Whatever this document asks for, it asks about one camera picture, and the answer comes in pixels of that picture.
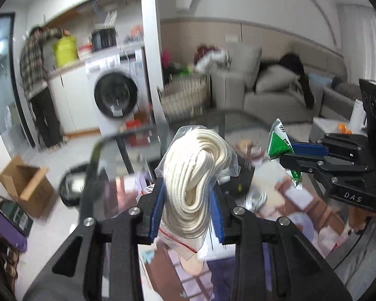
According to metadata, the green white medicine pouch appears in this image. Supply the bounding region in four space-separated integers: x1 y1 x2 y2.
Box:
266 117 304 190

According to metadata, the bagged cream rope coil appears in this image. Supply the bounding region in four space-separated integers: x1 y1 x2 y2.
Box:
155 125 241 261

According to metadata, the anime print table mat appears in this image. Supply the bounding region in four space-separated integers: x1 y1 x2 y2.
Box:
112 140 355 301

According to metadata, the grey sofa cushion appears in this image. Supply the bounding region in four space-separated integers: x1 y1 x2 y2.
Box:
255 64 299 93

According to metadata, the black jacket on sofa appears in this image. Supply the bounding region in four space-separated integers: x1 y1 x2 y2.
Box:
278 53 314 109

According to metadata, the grey fabric sofa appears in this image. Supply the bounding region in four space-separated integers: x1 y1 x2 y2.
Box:
211 43 361 124

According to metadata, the open brown cardboard box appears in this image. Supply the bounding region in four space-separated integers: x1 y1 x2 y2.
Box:
0 155 54 218

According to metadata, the white wicker laundry basket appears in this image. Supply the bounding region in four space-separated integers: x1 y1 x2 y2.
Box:
157 75 210 122

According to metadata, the white front-load washing machine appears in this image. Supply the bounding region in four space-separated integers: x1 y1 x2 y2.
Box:
85 45 154 136

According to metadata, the pile of clothes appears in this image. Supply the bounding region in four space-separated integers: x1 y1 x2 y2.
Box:
194 45 229 73

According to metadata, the person in plaid shirt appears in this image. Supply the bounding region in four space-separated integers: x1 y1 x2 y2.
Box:
19 27 70 150

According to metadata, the yellow green plastic bucket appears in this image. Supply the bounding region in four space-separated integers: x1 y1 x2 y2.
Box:
53 36 78 68

